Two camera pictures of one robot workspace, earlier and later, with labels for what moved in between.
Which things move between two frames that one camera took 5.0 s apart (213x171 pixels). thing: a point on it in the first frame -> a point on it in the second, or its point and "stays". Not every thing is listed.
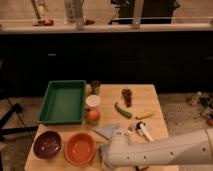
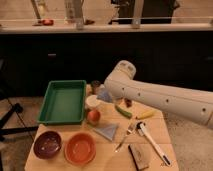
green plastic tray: x=63 y=103 stays
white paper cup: x=93 y=100 stays
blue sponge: x=102 y=154 -> x=105 y=95
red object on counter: x=47 y=22 stays
